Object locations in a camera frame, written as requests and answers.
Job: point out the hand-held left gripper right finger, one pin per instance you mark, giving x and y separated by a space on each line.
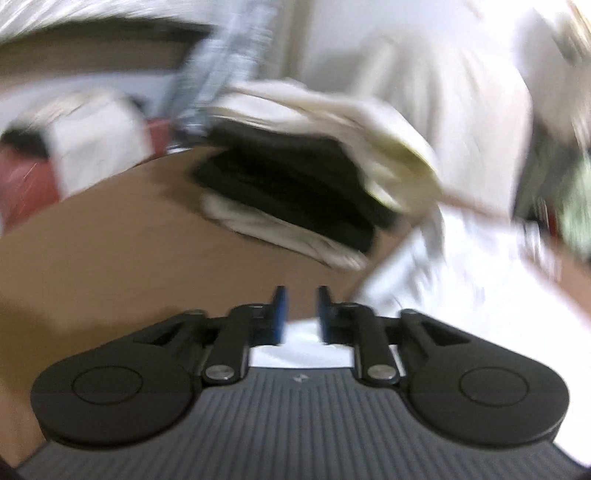
325 318

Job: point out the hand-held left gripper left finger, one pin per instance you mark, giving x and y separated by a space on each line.
280 318

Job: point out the white cloth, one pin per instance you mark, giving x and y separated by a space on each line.
443 281

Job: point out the dark hanging clothes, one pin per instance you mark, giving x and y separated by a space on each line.
535 184

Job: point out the black folded garment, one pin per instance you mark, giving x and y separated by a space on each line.
295 184

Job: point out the white box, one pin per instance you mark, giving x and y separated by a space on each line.
97 143

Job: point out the grey patterned cloth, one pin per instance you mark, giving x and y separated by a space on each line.
217 60

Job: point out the green quilted garment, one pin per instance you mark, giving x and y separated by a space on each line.
577 207

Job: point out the red object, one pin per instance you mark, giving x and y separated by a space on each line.
23 180

